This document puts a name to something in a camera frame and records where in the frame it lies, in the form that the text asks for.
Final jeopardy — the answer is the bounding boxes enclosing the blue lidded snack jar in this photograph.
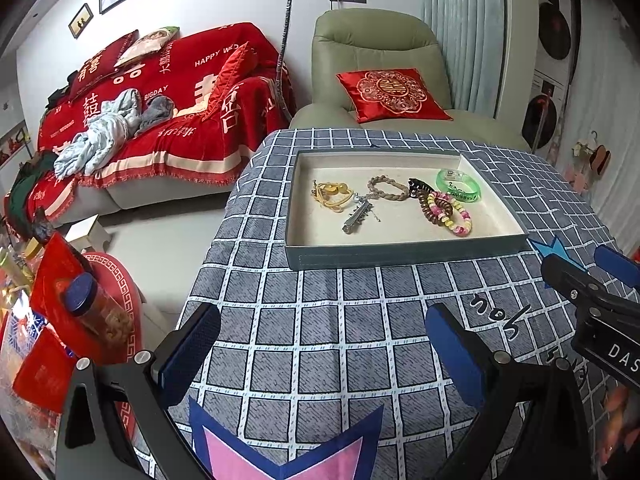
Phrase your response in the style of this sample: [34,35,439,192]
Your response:
[60,272,136,348]

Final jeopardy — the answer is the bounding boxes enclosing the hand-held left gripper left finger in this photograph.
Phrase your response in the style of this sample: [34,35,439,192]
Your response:
[52,302,223,480]

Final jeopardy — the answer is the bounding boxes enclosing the light blue clothes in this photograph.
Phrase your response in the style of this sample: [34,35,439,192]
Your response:
[52,88,146,178]

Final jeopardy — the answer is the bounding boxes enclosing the white dryer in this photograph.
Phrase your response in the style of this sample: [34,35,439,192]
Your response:
[532,0,576,86]

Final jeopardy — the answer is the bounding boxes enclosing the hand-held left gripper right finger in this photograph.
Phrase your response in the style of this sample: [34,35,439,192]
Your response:
[425,302,593,480]

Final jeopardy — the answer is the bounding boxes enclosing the white washing machine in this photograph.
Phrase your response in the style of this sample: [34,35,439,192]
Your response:
[520,77,568,153]

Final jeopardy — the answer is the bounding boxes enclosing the teal curtain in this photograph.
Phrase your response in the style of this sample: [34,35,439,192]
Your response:
[420,0,511,118]

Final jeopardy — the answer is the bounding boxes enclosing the grey checked tablecloth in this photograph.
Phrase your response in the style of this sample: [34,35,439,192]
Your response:
[175,127,640,480]

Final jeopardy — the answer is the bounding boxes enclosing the round red table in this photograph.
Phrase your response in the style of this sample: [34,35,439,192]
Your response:
[75,252,146,366]

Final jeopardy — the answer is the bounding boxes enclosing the red printed pillow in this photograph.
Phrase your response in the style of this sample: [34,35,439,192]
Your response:
[67,30,140,103]

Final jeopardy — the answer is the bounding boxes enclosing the red tasselled cushion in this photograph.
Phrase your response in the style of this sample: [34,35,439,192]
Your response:
[200,42,261,121]

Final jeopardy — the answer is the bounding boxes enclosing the grey garment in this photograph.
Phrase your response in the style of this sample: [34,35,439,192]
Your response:
[134,95,176,136]

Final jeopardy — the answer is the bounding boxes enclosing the small white stool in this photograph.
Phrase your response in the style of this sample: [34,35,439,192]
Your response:
[65,214,112,256]

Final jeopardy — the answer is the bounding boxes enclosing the brown braided bracelet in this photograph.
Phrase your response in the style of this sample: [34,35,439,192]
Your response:
[367,175,412,205]

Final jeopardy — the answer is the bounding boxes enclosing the silver star hair clip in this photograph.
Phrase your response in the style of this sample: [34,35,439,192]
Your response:
[341,202,373,235]

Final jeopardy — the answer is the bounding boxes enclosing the red packet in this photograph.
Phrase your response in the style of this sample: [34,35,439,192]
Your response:
[12,330,78,413]

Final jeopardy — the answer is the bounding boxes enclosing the gold hair clip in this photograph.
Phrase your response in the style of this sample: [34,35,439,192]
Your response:
[311,180,357,212]

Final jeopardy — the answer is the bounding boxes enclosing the green cloth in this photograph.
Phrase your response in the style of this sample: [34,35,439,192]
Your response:
[2,152,61,231]

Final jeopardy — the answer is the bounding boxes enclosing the black phone holder stand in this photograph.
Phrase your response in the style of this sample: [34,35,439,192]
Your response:
[274,0,317,123]

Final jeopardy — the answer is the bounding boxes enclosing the grey jewelry tray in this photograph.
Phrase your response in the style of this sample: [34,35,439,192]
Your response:
[284,147,531,272]

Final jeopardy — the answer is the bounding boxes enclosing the slipper rack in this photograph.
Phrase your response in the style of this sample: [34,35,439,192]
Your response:
[565,130,613,196]

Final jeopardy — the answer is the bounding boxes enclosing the photo print pillow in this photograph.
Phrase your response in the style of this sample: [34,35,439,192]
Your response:
[114,26,180,68]

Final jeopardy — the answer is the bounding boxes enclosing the black cloth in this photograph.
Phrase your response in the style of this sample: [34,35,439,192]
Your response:
[45,87,71,111]

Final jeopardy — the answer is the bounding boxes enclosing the green armchair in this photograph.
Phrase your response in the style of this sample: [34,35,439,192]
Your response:
[289,8,531,153]

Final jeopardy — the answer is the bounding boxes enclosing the pink yellow beaded bracelet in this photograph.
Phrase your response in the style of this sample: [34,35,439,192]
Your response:
[431,191,473,237]

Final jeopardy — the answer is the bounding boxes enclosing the small black photo frame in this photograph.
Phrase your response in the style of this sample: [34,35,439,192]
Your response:
[68,3,95,39]

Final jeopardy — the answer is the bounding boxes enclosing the red embroidered cushion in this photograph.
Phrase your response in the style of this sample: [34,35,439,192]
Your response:
[335,67,453,125]

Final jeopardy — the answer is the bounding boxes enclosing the black hair claw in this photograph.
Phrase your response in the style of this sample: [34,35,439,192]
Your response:
[406,177,436,198]

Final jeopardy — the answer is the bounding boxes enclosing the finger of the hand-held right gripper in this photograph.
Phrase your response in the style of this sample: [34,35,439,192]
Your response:
[541,254,608,311]
[594,245,640,293]

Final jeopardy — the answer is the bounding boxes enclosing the red printed sofa throw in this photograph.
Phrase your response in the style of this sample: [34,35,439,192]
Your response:
[27,22,296,226]

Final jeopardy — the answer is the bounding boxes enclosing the grey sofa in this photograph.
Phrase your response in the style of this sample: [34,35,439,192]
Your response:
[27,22,296,226]

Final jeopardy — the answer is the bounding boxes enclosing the green translucent bangle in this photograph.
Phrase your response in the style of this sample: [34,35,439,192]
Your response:
[436,167,483,204]

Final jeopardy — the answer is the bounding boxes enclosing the brown spiral hair tie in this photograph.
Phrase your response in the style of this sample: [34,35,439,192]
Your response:
[417,191,453,226]

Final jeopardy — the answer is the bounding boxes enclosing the white sheer curtain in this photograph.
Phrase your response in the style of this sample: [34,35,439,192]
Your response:
[565,0,640,211]

